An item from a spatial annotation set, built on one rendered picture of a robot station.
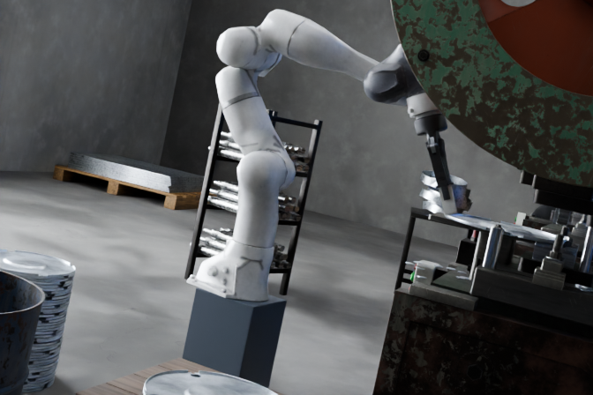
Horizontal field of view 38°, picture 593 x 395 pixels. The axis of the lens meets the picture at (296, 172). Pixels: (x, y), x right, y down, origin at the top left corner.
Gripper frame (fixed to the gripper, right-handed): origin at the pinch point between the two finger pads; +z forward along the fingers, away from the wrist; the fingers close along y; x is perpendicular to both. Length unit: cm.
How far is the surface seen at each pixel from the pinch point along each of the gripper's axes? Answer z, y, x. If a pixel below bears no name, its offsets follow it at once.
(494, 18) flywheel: -32, 36, 21
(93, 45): -211, -509, -355
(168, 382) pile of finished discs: 24, 45, -57
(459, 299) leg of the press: 20.6, 23.8, 0.7
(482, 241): 10.9, 1.8, 5.8
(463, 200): 2, -298, -29
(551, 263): 17.0, 21.0, 20.3
